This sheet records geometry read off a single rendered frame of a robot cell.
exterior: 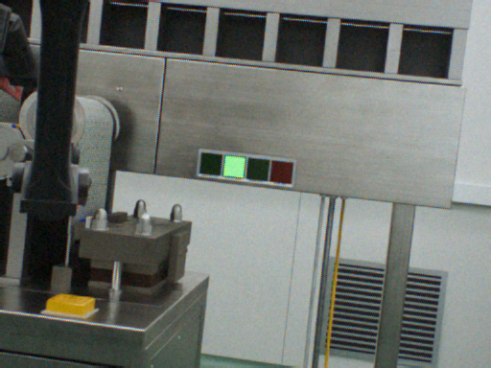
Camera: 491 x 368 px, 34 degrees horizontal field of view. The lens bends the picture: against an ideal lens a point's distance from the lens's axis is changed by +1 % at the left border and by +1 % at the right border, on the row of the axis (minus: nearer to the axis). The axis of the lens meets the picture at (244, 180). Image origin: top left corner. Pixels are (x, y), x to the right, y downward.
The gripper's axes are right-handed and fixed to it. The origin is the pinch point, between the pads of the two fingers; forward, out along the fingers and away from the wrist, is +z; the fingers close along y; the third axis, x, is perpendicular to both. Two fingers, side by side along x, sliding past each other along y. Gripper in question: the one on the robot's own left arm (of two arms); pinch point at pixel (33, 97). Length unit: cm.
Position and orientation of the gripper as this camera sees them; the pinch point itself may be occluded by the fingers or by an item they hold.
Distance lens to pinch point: 170.1
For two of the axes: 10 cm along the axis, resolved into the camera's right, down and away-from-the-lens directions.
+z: 0.4, 6.1, 7.9
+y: 9.8, 1.1, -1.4
